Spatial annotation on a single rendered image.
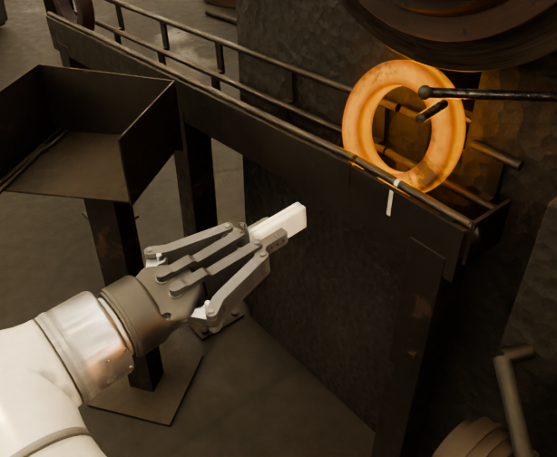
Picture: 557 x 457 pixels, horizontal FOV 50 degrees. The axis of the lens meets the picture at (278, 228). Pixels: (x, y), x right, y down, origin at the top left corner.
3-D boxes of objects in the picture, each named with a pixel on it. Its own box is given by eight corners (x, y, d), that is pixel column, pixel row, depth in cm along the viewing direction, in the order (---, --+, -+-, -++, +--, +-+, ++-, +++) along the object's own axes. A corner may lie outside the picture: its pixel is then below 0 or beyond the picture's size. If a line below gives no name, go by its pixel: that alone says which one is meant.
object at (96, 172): (109, 335, 152) (37, 63, 107) (207, 356, 146) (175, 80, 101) (65, 401, 136) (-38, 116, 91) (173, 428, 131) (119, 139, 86)
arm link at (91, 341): (94, 421, 55) (151, 383, 58) (64, 362, 49) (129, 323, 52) (53, 359, 61) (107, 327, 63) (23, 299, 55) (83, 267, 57)
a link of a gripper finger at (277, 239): (244, 248, 63) (261, 264, 61) (281, 227, 65) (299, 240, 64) (246, 258, 64) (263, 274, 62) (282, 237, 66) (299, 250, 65)
